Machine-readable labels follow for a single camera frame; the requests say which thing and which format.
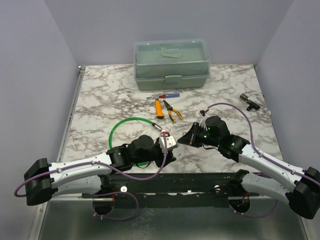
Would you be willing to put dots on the black T-shaped fitting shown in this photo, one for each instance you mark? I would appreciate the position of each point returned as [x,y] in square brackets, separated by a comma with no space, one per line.
[251,105]

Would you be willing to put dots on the orange utility knife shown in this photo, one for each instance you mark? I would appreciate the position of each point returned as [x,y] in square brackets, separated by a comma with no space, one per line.
[158,109]

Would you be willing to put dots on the red blue screwdriver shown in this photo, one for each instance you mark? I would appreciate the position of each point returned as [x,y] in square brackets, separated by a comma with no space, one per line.
[165,96]

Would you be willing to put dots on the green translucent plastic toolbox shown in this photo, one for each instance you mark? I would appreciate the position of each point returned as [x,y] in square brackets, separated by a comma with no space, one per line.
[171,64]

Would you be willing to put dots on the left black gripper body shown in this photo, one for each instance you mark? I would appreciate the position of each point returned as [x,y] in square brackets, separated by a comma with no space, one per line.
[158,156]

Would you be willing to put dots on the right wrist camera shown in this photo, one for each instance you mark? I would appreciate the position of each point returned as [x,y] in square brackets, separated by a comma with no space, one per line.
[203,117]

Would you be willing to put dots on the silver key pair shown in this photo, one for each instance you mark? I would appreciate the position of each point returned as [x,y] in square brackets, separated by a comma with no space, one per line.
[165,132]

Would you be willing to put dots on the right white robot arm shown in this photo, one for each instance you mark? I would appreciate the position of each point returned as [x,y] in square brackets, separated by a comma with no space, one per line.
[293,185]

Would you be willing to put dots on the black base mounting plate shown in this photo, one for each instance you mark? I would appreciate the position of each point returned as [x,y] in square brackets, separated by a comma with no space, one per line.
[168,190]

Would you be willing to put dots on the yellow black pliers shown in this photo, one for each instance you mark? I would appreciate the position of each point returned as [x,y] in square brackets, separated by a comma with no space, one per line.
[171,110]

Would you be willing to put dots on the left aluminium rail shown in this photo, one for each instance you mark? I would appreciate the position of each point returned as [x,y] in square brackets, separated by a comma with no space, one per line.
[67,128]

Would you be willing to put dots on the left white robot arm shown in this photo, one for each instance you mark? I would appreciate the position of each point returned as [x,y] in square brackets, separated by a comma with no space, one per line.
[44,180]

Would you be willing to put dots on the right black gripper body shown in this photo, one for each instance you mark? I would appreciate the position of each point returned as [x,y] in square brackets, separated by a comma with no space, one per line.
[204,137]

